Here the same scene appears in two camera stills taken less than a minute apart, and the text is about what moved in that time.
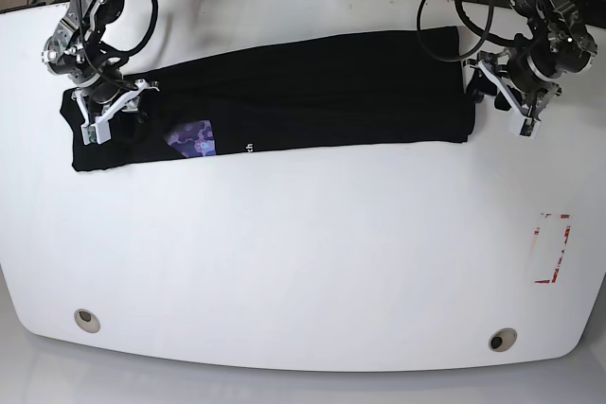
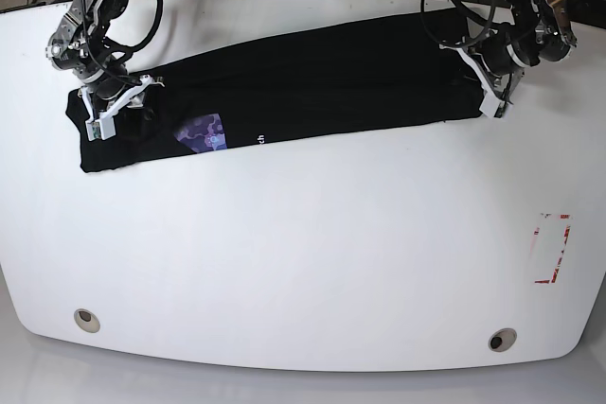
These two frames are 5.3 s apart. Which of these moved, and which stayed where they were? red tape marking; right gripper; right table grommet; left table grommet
Moved: right gripper
Stayed: left table grommet; red tape marking; right table grommet
